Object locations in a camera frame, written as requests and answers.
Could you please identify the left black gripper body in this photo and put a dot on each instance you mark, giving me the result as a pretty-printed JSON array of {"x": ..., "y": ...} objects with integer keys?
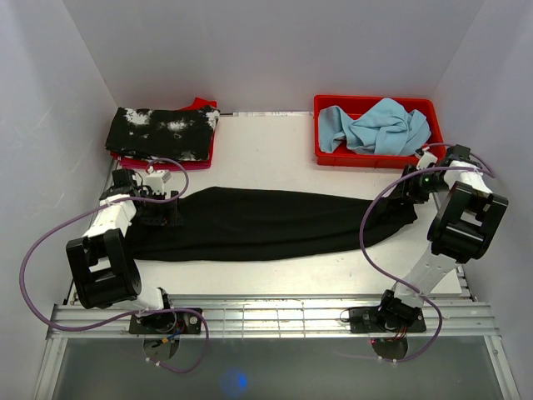
[{"x": 154, "y": 213}]

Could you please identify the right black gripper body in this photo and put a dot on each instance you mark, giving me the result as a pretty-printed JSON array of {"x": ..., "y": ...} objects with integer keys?
[{"x": 421, "y": 185}]

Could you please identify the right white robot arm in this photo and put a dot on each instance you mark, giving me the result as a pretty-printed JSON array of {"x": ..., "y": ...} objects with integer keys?
[{"x": 463, "y": 228}]

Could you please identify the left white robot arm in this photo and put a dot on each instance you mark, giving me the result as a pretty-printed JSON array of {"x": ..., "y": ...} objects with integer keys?
[{"x": 103, "y": 268}]

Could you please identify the magenta folded trousers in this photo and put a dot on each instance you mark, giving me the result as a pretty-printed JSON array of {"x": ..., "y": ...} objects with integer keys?
[{"x": 142, "y": 162}]

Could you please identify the light blue trousers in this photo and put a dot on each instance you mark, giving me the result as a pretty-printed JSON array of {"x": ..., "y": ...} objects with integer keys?
[{"x": 386, "y": 129}]

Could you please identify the black white patterned folded trousers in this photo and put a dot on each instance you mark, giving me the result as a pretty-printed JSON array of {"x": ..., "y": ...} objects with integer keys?
[{"x": 183, "y": 135}]

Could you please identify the red plastic bin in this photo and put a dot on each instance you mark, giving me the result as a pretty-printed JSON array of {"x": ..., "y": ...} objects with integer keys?
[{"x": 355, "y": 106}]

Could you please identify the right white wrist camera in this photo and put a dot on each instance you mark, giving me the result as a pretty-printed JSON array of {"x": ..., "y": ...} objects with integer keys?
[{"x": 426, "y": 158}]

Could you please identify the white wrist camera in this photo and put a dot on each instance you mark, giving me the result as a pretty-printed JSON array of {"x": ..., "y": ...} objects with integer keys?
[
  {"x": 426, "y": 158},
  {"x": 157, "y": 179}
]

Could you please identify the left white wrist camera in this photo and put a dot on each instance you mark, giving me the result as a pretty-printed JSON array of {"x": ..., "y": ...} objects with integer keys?
[{"x": 157, "y": 179}]

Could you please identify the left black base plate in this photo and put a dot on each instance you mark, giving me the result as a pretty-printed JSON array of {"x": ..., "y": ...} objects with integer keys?
[{"x": 191, "y": 321}]

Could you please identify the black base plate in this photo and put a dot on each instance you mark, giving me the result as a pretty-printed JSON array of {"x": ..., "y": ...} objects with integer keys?
[
  {"x": 362, "y": 321},
  {"x": 191, "y": 321}
]

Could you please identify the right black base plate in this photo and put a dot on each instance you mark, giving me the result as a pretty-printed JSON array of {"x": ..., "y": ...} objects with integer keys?
[{"x": 362, "y": 321}]

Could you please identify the aluminium frame rail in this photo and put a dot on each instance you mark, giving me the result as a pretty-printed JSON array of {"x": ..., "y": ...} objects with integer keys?
[{"x": 278, "y": 330}]

